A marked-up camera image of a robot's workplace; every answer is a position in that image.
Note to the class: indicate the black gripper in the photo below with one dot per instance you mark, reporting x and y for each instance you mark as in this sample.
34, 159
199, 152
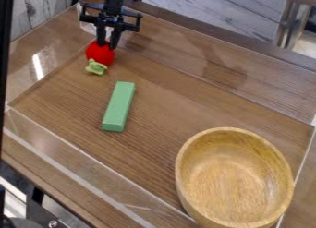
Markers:
121, 21

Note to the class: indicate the red toy strawberry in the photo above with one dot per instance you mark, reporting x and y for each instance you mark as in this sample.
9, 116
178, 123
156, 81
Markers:
100, 58

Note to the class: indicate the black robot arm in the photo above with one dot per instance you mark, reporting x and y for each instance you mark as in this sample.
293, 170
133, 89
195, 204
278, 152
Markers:
113, 5

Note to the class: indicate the green rectangular block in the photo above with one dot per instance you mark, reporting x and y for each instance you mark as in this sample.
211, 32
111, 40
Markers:
119, 107

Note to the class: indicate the metal table leg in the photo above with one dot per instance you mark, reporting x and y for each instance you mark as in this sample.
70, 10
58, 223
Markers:
286, 23

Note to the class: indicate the wooden bowl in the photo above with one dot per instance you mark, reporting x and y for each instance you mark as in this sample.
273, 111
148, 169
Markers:
234, 179

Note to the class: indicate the clear acrylic tray wall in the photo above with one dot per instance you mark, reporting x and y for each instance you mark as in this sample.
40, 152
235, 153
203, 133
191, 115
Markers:
107, 199

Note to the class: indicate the black table frame bracket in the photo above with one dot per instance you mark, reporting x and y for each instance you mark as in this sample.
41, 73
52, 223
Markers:
40, 214

